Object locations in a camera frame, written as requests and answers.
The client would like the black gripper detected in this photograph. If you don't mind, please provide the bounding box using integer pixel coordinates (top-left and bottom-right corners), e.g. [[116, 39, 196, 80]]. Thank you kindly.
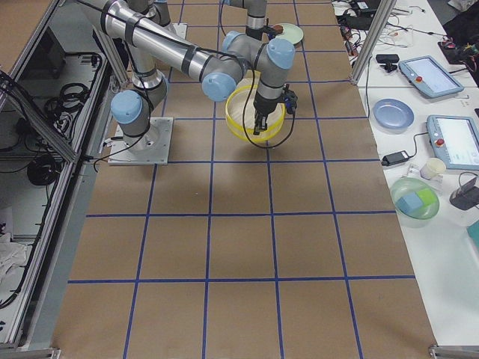
[[253, 86, 282, 135]]

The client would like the yellow bamboo steamer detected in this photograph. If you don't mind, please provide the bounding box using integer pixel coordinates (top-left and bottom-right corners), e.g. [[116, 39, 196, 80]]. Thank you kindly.
[[225, 78, 286, 143]]

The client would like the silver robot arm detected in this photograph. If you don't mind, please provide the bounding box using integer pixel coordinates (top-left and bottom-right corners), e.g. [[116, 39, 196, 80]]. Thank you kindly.
[[220, 0, 267, 40], [80, 1, 297, 135]]

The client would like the light green plate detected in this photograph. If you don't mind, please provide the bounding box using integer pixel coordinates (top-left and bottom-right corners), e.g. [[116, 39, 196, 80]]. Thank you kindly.
[[275, 23, 304, 45]]

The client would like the blue plate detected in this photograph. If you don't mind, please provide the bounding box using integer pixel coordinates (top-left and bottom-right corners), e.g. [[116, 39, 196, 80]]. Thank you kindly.
[[373, 98, 415, 134]]

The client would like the black power adapter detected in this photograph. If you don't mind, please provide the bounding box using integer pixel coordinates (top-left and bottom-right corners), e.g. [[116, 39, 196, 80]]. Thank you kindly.
[[381, 150, 410, 167]]

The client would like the green bowl with blocks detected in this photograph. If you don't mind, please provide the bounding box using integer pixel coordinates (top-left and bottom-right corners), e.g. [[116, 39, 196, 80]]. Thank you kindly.
[[390, 177, 440, 228]]

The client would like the upper teach pendant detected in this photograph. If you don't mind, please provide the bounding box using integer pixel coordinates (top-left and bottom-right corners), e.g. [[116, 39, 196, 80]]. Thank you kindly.
[[398, 55, 464, 98]]

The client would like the teach pendant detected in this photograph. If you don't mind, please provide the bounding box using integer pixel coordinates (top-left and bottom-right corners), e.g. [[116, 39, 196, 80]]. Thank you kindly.
[[398, 55, 464, 98], [426, 115, 478, 171]]

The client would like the white paper cup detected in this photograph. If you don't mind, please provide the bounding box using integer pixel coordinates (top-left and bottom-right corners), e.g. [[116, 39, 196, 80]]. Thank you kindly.
[[420, 158, 446, 180]]

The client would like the lower teach pendant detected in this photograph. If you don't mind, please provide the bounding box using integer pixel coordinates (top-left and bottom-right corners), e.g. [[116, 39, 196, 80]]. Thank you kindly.
[[426, 115, 478, 171]]

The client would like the crumpled white cloth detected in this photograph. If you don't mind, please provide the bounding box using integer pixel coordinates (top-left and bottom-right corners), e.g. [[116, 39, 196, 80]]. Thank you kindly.
[[1, 232, 28, 283]]

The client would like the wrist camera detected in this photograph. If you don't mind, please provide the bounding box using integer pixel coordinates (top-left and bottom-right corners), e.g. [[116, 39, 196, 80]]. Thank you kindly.
[[283, 88, 298, 115]]

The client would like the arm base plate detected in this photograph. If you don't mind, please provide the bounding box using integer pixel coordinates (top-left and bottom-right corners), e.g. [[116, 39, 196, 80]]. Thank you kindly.
[[170, 23, 188, 39], [108, 117, 174, 165]]

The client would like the aluminium frame post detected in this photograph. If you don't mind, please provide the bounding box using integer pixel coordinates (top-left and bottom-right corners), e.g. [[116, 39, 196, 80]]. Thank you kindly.
[[350, 0, 396, 85]]

